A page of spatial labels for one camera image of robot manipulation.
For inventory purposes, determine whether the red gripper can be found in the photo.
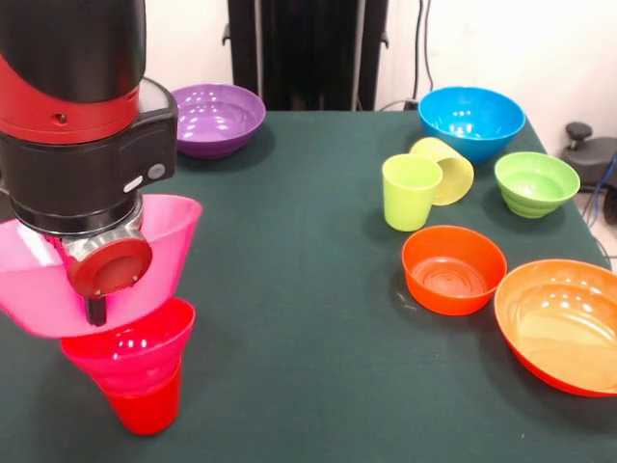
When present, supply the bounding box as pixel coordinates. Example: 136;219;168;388
66;238;153;327

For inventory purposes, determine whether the small crimson pink bowl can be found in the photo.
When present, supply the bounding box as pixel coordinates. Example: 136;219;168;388
60;297;197;397

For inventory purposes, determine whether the large magenta bowl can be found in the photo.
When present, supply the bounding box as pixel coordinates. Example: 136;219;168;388
0;193;203;339

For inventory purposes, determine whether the red cup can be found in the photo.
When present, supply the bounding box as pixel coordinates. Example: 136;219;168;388
103;359;183;436

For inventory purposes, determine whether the small orange bowl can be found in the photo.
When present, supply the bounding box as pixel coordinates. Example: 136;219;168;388
401;225;508;317

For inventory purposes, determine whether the yellow cup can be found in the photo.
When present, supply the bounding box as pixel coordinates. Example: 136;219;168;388
409;136;475;207

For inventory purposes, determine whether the dark green tablecloth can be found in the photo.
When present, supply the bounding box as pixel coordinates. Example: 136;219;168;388
0;109;617;463

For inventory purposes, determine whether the purple bowl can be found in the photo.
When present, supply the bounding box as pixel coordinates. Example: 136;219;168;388
171;83;267;159

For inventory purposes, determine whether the lime green cup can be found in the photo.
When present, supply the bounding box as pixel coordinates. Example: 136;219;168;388
381;153;443;232

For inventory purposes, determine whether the black robot column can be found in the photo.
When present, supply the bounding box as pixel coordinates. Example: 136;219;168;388
224;0;389;111

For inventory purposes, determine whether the blue bowl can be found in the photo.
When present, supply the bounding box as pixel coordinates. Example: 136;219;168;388
416;85;527;166

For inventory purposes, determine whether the small green bowl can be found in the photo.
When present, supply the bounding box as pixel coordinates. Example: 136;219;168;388
494;150;582;220

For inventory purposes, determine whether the large orange bowl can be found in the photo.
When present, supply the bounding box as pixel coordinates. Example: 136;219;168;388
494;259;617;399

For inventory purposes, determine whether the black wall cable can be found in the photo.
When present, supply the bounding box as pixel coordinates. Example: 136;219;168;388
413;0;435;105

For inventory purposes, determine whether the blue cable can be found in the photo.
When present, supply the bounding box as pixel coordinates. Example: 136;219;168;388
582;153;617;228

